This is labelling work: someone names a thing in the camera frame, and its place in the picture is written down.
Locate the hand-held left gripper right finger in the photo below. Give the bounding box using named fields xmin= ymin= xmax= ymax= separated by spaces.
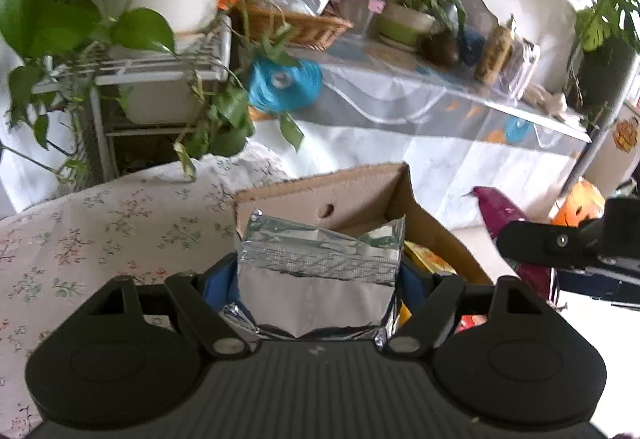
xmin=382 ymin=264 xmax=551 ymax=360

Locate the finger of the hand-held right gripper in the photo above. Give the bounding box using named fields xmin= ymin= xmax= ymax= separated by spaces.
xmin=496 ymin=218 xmax=608 ymax=270
xmin=555 ymin=268 xmax=640 ymax=306

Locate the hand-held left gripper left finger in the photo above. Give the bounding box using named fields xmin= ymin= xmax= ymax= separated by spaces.
xmin=87 ymin=256 xmax=251 ymax=360

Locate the large yellow snack bag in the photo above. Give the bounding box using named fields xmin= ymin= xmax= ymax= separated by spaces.
xmin=402 ymin=241 xmax=458 ymax=276

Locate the dark magenta snack packet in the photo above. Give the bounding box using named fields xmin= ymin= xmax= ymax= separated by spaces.
xmin=462 ymin=186 xmax=563 ymax=310

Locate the silver foil snack bag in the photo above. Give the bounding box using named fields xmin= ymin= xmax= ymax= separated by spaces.
xmin=222 ymin=208 xmax=407 ymax=340

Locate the white printed cardboard box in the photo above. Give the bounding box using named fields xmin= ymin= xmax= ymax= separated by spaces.
xmin=232 ymin=162 xmax=496 ymax=291

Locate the orange round decoration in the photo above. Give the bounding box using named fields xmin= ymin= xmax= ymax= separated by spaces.
xmin=551 ymin=179 xmax=607 ymax=228

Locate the white appliance orange sticker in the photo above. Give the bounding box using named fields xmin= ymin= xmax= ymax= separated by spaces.
xmin=584 ymin=102 xmax=640 ymax=201

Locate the floral tablecloth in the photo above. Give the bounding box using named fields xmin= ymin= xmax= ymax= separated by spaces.
xmin=0 ymin=142 xmax=297 ymax=439

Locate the dark plant pot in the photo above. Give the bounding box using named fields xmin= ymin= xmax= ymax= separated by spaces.
xmin=576 ymin=36 xmax=639 ymax=111

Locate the cloth covered side table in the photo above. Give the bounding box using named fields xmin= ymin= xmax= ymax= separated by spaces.
xmin=247 ymin=43 xmax=596 ymax=241

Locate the clear plastic container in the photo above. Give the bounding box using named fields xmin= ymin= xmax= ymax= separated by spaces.
xmin=510 ymin=39 xmax=542 ymax=101

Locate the blue twine roll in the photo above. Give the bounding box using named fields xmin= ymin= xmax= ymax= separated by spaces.
xmin=247 ymin=58 xmax=324 ymax=113

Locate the small blue jar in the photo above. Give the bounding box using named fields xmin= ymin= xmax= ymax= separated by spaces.
xmin=460 ymin=26 xmax=487 ymax=66

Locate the brown teapot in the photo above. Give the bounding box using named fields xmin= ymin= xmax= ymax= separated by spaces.
xmin=420 ymin=32 xmax=462 ymax=68

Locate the white metal plant stand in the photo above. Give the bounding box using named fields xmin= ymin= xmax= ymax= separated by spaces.
xmin=30 ymin=13 xmax=234 ymax=181

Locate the monstera plant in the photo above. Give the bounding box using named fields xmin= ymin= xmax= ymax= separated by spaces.
xmin=570 ymin=0 xmax=640 ymax=56

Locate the green striped ceramic pot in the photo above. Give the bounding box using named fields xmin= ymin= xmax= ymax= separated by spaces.
xmin=374 ymin=2 xmax=437 ymax=48

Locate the wicker basket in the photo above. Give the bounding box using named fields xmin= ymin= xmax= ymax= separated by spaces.
xmin=239 ymin=0 xmax=354 ymax=52

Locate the pink box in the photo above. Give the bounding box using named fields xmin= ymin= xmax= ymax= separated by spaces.
xmin=331 ymin=0 xmax=387 ymax=16

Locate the pothos plant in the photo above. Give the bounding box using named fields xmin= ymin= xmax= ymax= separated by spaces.
xmin=0 ymin=0 xmax=307 ymax=182

